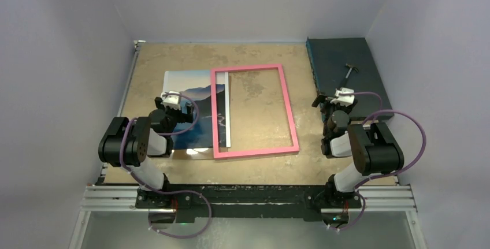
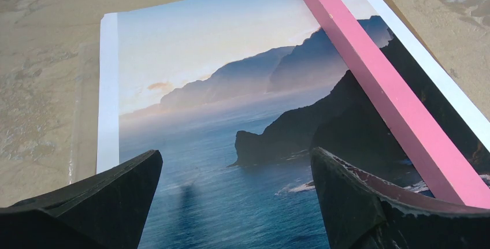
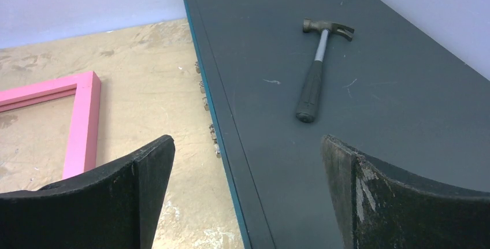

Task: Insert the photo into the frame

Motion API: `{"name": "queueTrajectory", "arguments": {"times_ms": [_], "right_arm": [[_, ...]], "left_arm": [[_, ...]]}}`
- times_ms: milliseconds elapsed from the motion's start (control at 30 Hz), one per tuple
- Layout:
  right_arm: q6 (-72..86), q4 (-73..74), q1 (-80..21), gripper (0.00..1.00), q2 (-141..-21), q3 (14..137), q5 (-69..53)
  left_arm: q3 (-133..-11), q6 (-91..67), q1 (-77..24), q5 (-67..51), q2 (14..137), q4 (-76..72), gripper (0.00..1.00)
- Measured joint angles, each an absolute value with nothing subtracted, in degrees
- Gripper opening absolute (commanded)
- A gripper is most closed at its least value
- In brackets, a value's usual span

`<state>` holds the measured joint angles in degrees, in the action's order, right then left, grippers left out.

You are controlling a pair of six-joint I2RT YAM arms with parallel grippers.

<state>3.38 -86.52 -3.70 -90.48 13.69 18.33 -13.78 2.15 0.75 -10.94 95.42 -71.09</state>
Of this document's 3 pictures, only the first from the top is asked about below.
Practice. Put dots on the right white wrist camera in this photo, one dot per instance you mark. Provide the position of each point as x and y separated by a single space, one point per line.
343 97

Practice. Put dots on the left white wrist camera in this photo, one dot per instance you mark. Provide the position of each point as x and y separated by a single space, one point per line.
171 99

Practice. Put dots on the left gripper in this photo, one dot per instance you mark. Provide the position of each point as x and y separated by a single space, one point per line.
182 118

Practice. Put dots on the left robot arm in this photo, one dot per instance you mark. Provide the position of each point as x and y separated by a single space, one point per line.
130 144

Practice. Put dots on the seascape photo print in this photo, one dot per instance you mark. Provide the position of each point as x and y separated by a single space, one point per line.
196 84

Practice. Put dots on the brown cardboard backing board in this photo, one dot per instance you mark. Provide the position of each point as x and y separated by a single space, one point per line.
192 154

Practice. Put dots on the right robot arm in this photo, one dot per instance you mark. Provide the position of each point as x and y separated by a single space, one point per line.
374 151

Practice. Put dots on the dark blue box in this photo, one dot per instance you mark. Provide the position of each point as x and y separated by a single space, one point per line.
327 60

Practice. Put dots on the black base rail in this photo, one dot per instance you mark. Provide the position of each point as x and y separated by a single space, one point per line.
311 203

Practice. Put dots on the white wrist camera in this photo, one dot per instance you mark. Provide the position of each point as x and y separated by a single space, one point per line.
343 97
171 99

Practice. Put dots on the small hammer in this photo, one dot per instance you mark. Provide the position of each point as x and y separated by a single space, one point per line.
351 68

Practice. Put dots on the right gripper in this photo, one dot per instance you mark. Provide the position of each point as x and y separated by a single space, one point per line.
325 99

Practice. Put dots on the pink picture frame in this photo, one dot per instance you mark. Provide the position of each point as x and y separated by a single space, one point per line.
261 125

